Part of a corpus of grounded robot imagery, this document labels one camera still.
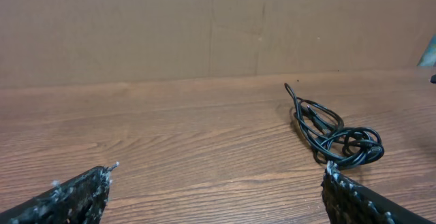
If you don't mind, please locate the brown cardboard backdrop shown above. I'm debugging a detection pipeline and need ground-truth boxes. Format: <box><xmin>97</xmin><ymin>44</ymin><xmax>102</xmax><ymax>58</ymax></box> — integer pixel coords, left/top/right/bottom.
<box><xmin>1</xmin><ymin>0</ymin><xmax>435</xmax><ymax>88</ymax></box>

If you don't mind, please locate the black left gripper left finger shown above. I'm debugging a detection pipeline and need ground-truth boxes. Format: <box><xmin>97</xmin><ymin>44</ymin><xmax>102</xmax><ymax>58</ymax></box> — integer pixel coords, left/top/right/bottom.
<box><xmin>1</xmin><ymin>162</ymin><xmax>119</xmax><ymax>224</ymax></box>

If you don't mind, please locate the black usb cable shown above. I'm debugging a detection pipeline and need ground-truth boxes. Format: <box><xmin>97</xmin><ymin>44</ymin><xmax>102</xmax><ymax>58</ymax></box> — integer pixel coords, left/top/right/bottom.
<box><xmin>284</xmin><ymin>82</ymin><xmax>386</xmax><ymax>170</ymax></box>

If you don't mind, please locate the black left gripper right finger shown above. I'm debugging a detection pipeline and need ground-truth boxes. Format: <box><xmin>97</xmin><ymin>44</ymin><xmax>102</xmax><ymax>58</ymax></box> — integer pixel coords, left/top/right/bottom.
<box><xmin>322</xmin><ymin>161</ymin><xmax>433</xmax><ymax>224</ymax></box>

